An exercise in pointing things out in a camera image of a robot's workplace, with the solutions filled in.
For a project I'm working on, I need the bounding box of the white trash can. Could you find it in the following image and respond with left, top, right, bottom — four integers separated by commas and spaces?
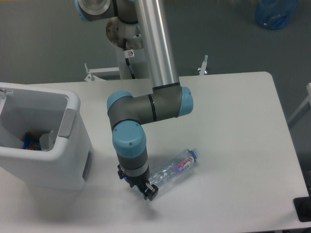
0, 83, 93, 190

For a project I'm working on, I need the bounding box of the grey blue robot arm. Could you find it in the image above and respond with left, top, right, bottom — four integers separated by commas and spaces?
75, 0, 193, 200

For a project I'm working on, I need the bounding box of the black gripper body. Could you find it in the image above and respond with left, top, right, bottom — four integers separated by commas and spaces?
117, 165, 150, 192

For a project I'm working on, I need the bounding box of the black device at table edge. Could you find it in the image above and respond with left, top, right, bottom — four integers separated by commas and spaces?
294, 197, 311, 222

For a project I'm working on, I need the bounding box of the white furniture leg right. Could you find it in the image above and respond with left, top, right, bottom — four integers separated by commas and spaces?
287, 83, 311, 129

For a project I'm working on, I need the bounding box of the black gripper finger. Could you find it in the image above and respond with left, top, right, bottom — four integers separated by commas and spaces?
143, 183, 158, 201

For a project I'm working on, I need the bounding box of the clear plastic water bottle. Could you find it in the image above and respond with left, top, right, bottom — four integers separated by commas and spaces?
149, 148, 201, 188

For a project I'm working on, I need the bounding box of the blue snack packet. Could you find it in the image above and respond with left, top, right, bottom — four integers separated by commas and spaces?
23, 132, 42, 150

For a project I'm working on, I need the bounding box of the white base frame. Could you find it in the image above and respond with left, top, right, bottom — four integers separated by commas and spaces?
84, 54, 209, 82

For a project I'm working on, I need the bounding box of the black cable on pedestal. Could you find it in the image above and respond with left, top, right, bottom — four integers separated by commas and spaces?
123, 41, 136, 80

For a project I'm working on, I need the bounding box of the blue plastic bag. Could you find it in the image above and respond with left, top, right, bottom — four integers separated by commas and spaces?
254, 0, 299, 30

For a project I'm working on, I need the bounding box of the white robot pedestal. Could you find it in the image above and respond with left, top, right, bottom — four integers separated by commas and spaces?
106, 17, 151, 79

